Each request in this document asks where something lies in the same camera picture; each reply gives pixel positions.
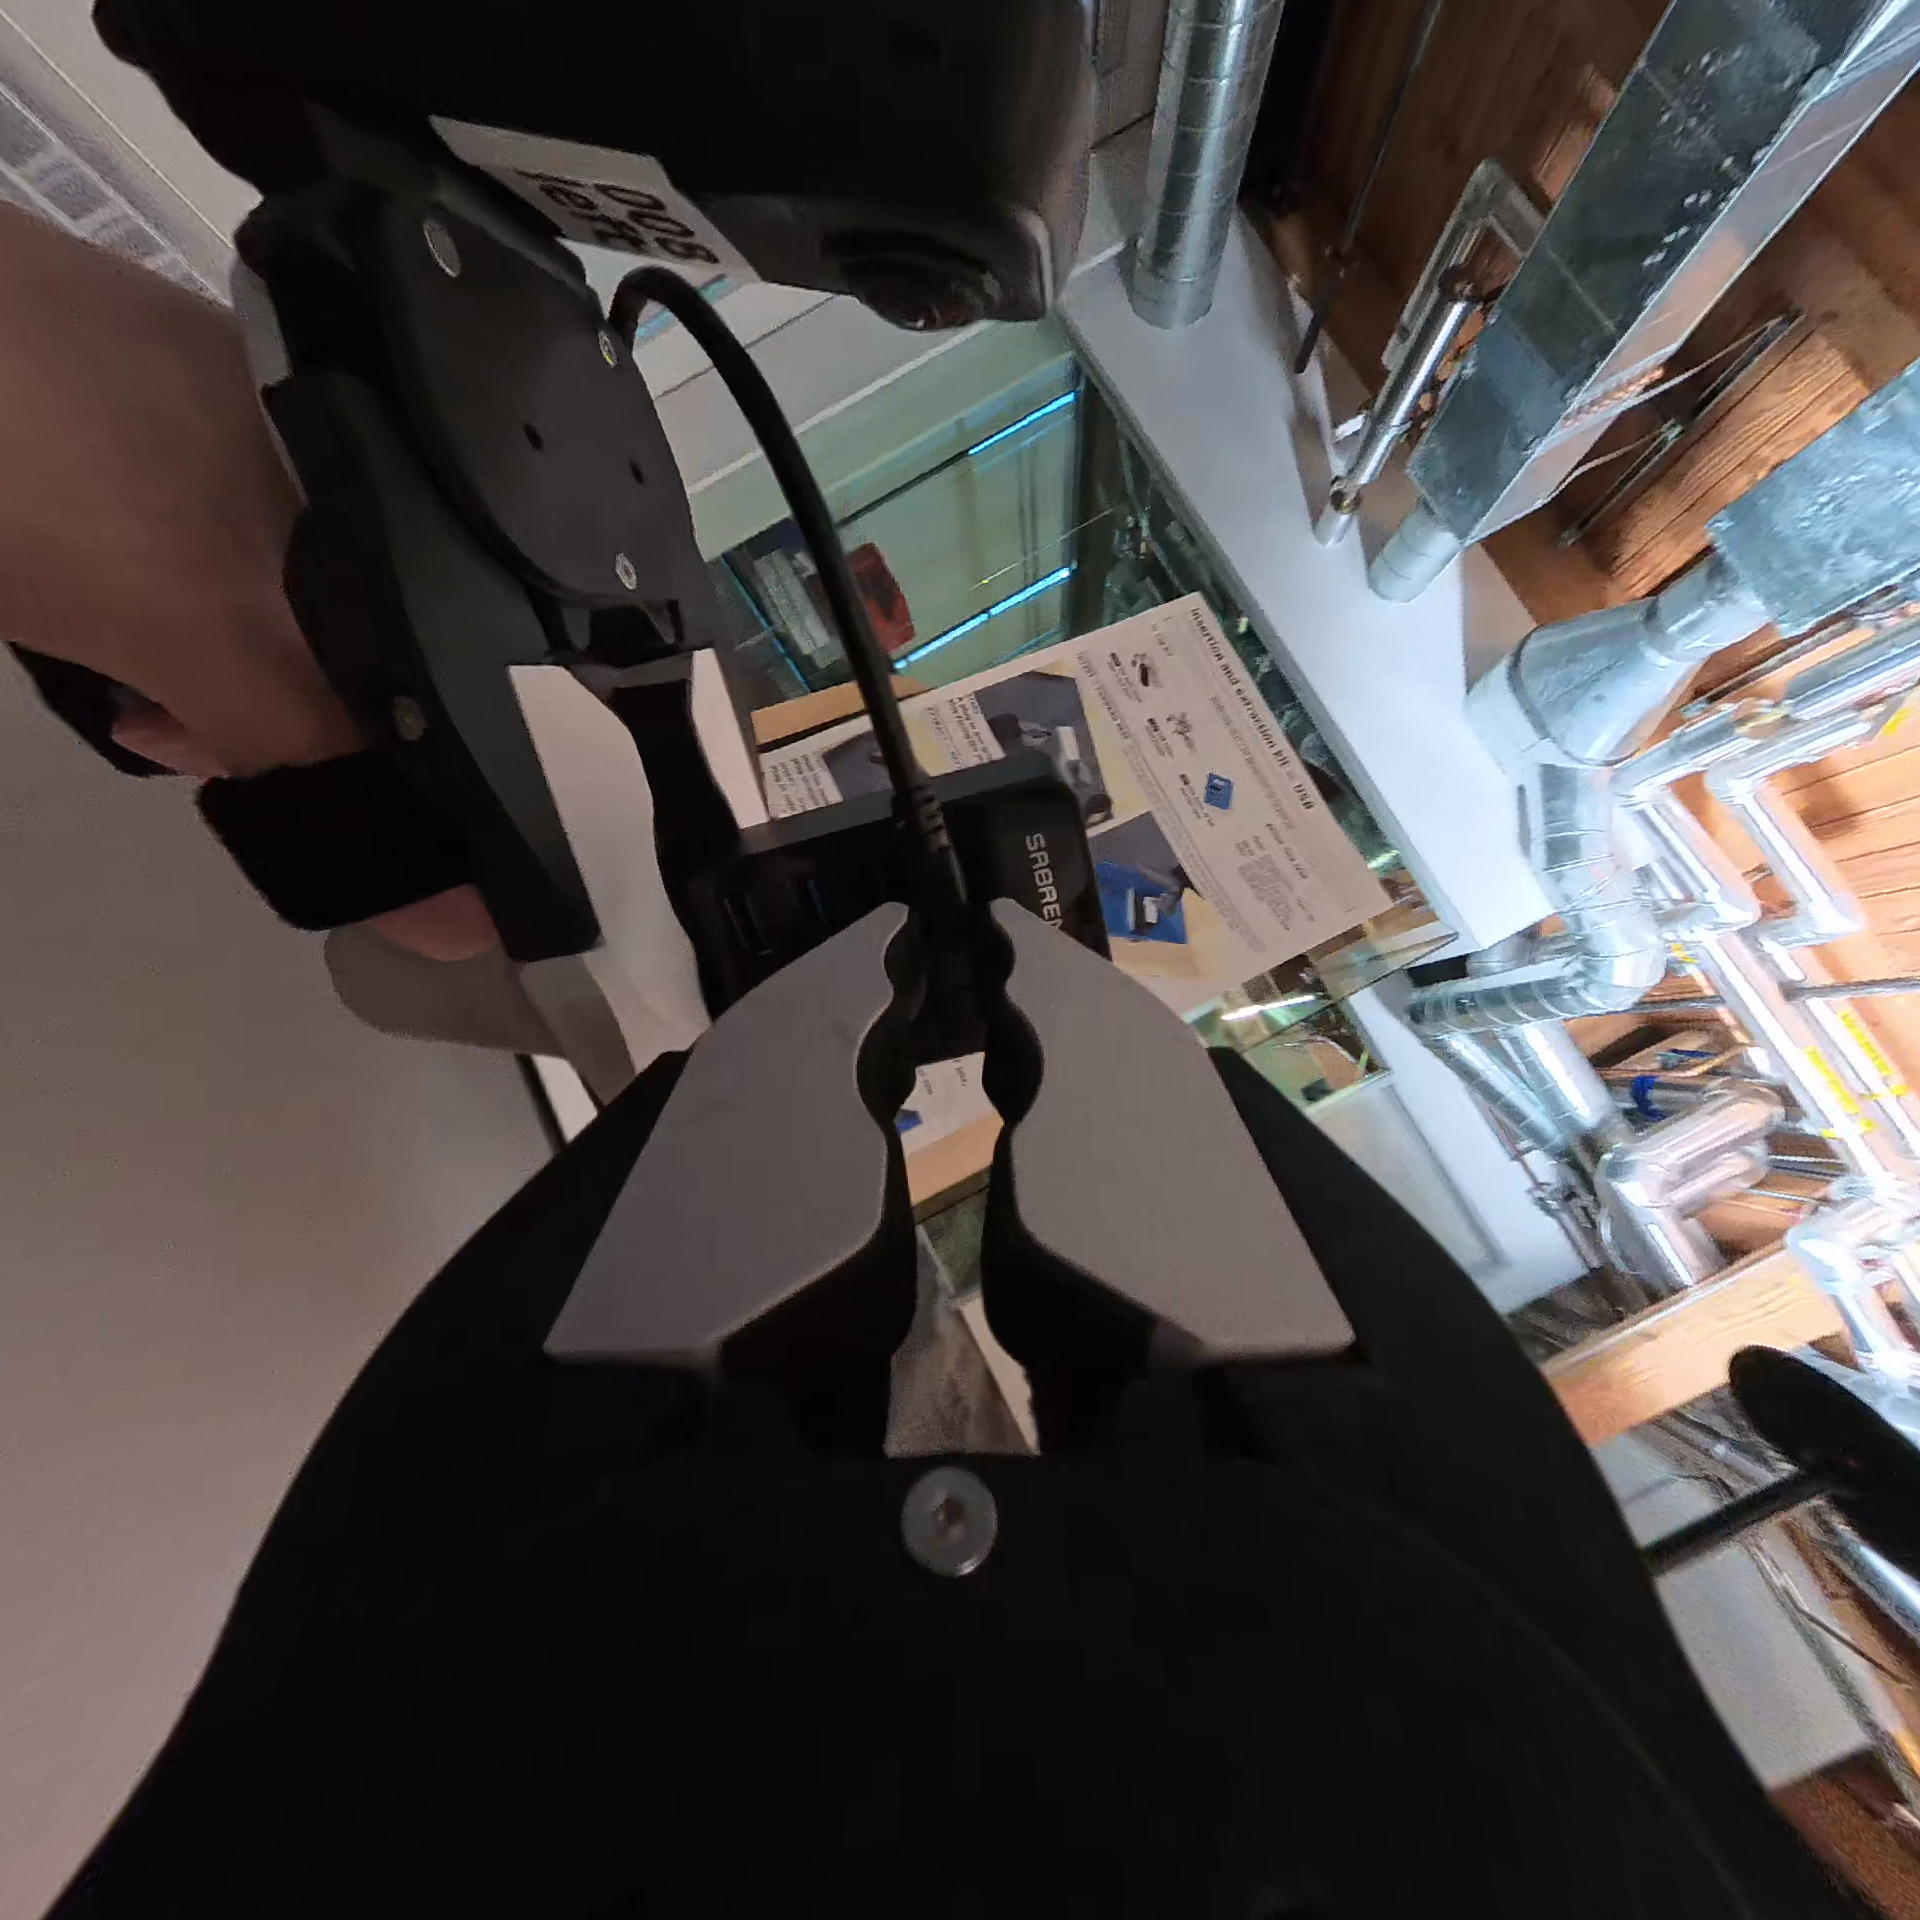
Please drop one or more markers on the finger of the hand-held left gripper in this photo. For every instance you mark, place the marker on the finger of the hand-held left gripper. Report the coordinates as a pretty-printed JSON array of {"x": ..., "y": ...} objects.
[
  {"x": 451, "y": 1005},
  {"x": 599, "y": 779}
]

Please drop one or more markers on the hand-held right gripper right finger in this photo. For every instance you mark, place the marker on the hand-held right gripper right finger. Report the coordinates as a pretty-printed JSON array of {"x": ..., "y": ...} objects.
[{"x": 1155, "y": 1200}]

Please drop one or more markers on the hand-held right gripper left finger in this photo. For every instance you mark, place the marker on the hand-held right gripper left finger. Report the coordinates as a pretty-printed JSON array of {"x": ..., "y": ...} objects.
[{"x": 720, "y": 1200}]

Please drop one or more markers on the black usb hub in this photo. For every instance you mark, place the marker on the black usb hub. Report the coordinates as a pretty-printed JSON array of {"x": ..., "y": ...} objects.
[{"x": 840, "y": 855}]

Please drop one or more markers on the person's left hand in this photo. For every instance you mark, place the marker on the person's left hand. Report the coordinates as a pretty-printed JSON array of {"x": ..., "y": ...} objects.
[{"x": 136, "y": 494}]

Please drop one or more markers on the red sign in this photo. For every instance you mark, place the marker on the red sign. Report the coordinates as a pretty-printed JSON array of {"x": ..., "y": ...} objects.
[{"x": 873, "y": 593}]

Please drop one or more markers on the printed instruction sheet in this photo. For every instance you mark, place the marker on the printed instruction sheet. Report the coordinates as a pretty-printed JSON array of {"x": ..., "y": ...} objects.
[{"x": 1276, "y": 839}]

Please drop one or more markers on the wooden ceiling beam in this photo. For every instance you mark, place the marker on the wooden ceiling beam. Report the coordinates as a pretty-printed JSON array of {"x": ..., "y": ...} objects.
[{"x": 1681, "y": 1358}]

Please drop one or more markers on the silver insulated pipe run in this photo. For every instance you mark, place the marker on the silver insulated pipe run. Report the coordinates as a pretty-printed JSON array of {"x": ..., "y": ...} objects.
[{"x": 1588, "y": 704}]

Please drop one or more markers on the thin silver pipe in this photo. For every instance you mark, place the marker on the thin silver pipe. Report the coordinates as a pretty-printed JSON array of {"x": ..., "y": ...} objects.
[{"x": 1411, "y": 389}]

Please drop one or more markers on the round silver air duct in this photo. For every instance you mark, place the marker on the round silver air duct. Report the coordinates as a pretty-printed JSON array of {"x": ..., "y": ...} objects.
[{"x": 1201, "y": 150}]

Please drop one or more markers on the small rectangular metal duct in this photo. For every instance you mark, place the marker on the small rectangular metal duct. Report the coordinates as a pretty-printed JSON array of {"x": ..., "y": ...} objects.
[{"x": 1829, "y": 510}]

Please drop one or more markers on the large rectangular metal duct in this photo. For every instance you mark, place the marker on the large rectangular metal duct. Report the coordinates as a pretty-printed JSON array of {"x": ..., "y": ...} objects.
[{"x": 1650, "y": 225}]

